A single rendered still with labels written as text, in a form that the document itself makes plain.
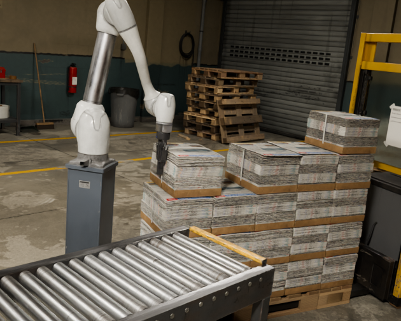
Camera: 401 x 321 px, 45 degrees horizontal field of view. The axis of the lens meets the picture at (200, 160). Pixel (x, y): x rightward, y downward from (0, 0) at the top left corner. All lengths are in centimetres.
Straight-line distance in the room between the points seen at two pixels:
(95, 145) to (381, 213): 228
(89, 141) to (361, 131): 170
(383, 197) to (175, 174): 183
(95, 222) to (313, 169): 135
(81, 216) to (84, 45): 742
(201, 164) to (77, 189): 66
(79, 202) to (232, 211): 86
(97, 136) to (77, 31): 732
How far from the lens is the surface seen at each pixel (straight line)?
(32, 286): 179
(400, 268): 365
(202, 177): 266
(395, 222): 383
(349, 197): 332
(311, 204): 313
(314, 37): 1035
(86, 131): 248
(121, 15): 252
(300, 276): 328
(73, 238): 264
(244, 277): 189
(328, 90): 1010
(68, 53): 964
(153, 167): 288
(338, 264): 347
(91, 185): 251
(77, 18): 973
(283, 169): 292
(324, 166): 310
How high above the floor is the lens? 161
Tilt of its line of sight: 13 degrees down
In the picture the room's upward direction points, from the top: 5 degrees clockwise
